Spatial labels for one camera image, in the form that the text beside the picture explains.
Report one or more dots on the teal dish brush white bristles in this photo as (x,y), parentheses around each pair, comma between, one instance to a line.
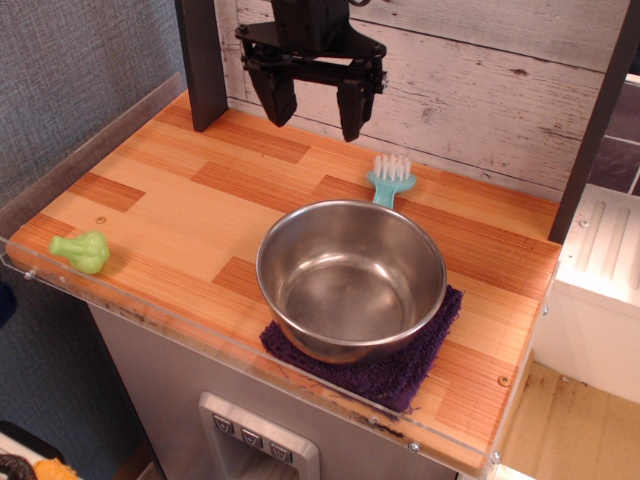
(390,175)

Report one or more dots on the dark left shelf post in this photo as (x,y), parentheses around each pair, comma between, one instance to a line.
(202,58)

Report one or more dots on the white ridged appliance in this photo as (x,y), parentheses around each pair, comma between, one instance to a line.
(589,325)

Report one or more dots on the grey toy kitchen cabinet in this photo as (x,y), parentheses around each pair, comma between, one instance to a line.
(164,380)

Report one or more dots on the green toy broccoli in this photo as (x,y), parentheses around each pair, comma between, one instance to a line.
(86,253)

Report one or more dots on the stainless steel pot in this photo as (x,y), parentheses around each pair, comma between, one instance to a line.
(350,281)

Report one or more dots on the dark right shelf post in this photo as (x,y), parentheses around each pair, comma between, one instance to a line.
(620,62)

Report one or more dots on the orange object bottom left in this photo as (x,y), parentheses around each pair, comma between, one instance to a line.
(54,469)

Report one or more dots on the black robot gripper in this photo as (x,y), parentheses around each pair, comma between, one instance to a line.
(313,41)

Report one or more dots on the silver button panel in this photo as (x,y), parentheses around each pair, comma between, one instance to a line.
(244,445)

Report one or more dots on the dark shelf post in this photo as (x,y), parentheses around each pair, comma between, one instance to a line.
(620,62)
(202,58)

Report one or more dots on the purple cloth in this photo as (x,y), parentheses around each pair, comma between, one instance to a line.
(391,382)

